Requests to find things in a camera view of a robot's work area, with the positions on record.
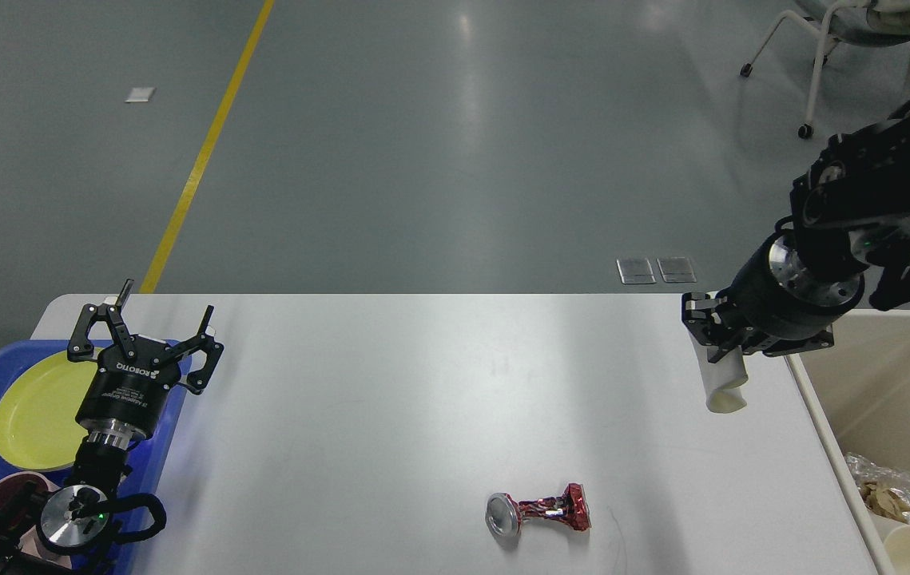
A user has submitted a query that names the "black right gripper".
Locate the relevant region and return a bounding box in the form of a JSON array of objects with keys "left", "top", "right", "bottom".
[{"left": 681, "top": 232, "right": 866, "bottom": 364}]

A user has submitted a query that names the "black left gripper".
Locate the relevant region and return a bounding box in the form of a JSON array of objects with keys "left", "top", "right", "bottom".
[{"left": 66, "top": 279, "right": 225, "bottom": 442}]

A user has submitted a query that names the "white paper cup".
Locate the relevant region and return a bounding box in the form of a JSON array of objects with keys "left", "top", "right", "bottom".
[
  {"left": 870, "top": 513, "right": 910, "bottom": 574},
  {"left": 689, "top": 334, "right": 749, "bottom": 414}
]

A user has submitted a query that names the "yellow plastic plate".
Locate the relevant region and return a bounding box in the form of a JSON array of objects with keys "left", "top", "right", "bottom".
[{"left": 0, "top": 352, "right": 96, "bottom": 472}]

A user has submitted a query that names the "brown paper ball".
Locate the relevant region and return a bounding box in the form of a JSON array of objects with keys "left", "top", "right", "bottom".
[{"left": 859, "top": 481, "right": 910, "bottom": 524}]

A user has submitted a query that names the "pink mug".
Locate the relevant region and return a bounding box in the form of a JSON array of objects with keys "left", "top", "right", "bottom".
[{"left": 0, "top": 472, "right": 72, "bottom": 569}]

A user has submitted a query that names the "crushed red soda can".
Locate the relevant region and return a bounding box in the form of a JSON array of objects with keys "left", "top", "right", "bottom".
[{"left": 483, "top": 482, "right": 593, "bottom": 549}]

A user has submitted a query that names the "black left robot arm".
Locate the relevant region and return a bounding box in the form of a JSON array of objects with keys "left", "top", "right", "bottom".
[{"left": 0, "top": 280, "right": 225, "bottom": 574}]

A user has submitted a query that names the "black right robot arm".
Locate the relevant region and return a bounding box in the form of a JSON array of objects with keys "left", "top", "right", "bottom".
[{"left": 681, "top": 98, "right": 910, "bottom": 364}]

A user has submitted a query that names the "right metal floor plate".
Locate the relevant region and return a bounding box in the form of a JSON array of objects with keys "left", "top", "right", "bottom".
[{"left": 657, "top": 257, "right": 698, "bottom": 284}]

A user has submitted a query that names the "metal floor plate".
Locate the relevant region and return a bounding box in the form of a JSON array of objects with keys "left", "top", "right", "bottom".
[
  {"left": 616, "top": 257, "right": 657, "bottom": 285},
  {"left": 657, "top": 257, "right": 698, "bottom": 284}
]

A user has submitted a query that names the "beige plastic bin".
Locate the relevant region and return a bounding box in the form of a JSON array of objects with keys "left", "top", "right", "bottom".
[{"left": 786, "top": 310, "right": 910, "bottom": 574}]

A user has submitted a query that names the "left metal floor plate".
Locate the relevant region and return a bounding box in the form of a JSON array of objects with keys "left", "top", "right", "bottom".
[{"left": 616, "top": 257, "right": 657, "bottom": 285}]

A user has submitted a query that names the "white floor marker tag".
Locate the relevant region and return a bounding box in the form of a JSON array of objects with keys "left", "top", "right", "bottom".
[{"left": 125, "top": 86, "right": 156, "bottom": 103}]

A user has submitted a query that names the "white framed office chair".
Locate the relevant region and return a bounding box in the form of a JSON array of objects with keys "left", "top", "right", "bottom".
[{"left": 739, "top": 1, "right": 910, "bottom": 141}]

